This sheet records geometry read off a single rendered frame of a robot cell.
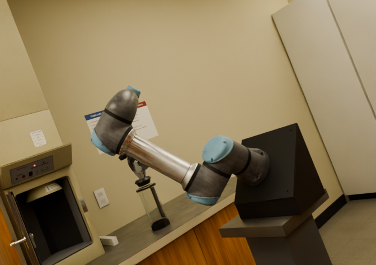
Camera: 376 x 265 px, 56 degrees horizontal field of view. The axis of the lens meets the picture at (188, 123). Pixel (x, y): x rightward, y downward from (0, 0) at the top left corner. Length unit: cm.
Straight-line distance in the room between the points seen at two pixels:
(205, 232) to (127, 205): 73
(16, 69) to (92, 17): 98
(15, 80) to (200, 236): 119
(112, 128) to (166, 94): 150
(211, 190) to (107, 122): 45
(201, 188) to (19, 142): 93
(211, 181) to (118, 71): 154
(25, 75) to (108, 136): 74
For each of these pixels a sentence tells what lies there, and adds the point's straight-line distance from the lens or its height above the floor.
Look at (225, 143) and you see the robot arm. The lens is 128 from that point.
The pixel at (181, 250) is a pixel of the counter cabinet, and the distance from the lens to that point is 181.
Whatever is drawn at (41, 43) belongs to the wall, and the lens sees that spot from 253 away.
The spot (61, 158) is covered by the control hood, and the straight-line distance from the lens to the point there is 180.
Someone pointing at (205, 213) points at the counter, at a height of 93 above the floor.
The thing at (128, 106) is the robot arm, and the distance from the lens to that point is 133.
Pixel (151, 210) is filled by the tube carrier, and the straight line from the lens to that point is 186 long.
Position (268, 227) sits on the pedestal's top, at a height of 94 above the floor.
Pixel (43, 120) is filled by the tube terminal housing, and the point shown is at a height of 166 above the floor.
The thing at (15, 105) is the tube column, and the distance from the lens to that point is 188.
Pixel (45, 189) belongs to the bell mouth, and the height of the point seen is 135.
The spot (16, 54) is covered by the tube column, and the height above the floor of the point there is 201.
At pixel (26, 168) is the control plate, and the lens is 174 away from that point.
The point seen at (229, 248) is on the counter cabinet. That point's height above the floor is 69.
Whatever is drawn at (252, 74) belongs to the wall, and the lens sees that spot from 354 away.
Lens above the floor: 135
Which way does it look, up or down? 1 degrees up
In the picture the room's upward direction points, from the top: 22 degrees counter-clockwise
